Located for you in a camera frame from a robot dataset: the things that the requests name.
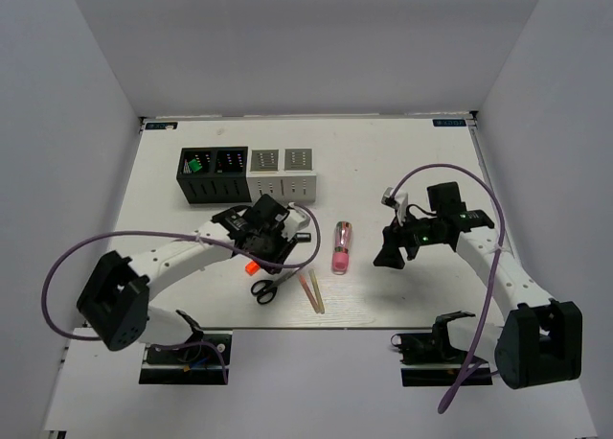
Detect white slotted organizer box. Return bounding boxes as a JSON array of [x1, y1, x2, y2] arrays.
[[246, 149, 317, 204]]

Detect yellow thin highlighter pen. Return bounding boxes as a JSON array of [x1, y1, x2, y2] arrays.
[[308, 268, 325, 314]]

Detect black handled scissors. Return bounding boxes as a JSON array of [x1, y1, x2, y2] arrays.
[[250, 270, 298, 305]]

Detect black slotted organizer box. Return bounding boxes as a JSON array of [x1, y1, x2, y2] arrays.
[[176, 147, 251, 204]]

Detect left blue table label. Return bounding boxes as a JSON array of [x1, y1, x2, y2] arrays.
[[145, 122, 178, 130]]

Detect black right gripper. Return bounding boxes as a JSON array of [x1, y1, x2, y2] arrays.
[[374, 206, 446, 269]]

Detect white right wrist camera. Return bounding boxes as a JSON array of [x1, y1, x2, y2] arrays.
[[381, 187, 408, 225]]

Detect right blue table label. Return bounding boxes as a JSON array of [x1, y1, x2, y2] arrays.
[[432, 118, 466, 127]]

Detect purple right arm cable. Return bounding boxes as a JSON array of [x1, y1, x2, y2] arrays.
[[391, 163, 509, 415]]

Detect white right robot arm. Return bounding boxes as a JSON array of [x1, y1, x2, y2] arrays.
[[374, 182, 582, 389]]

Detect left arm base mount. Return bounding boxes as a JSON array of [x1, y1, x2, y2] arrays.
[[139, 331, 233, 386]]

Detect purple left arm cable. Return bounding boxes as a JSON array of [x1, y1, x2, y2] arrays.
[[40, 202, 321, 385]]

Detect blue table label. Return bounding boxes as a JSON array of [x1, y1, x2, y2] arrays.
[[432, 118, 466, 127], [145, 122, 178, 130]]

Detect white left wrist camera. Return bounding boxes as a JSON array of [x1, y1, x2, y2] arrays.
[[284, 202, 310, 233]]

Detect orange cap black highlighter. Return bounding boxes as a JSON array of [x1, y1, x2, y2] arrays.
[[245, 262, 260, 275]]

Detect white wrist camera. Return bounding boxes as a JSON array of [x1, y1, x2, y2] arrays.
[[284, 202, 310, 233], [381, 187, 408, 225]]

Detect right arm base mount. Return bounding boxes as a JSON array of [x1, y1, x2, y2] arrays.
[[390, 312, 475, 387]]

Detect green cap black highlighter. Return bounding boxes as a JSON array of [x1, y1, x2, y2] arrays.
[[184, 159, 203, 173]]

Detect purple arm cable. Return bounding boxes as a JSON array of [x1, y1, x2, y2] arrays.
[[391, 163, 509, 415], [40, 202, 321, 385]]

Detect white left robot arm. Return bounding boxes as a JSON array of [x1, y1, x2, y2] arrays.
[[77, 195, 310, 361]]

